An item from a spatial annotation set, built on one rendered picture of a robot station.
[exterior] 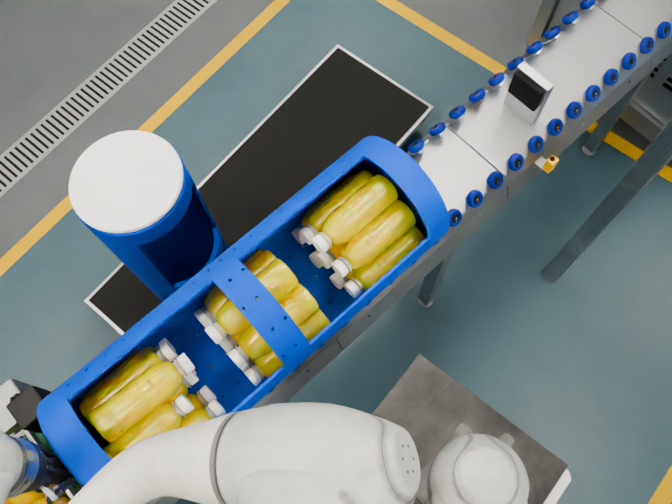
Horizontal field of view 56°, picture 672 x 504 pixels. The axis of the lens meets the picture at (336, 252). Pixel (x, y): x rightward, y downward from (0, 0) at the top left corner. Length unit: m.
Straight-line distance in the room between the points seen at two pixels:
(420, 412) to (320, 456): 0.82
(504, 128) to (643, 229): 1.21
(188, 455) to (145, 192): 0.99
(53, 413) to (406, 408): 0.69
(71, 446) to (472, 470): 0.69
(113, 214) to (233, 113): 1.42
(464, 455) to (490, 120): 0.96
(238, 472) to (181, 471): 0.08
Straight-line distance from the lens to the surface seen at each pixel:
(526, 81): 1.66
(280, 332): 1.22
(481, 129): 1.74
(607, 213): 2.06
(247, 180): 2.54
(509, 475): 1.10
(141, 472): 0.73
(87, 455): 1.24
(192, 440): 0.67
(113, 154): 1.65
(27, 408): 1.55
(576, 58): 1.93
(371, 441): 0.56
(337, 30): 3.12
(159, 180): 1.58
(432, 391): 1.39
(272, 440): 0.59
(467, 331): 2.48
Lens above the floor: 2.37
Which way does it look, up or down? 69 degrees down
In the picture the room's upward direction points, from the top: 4 degrees counter-clockwise
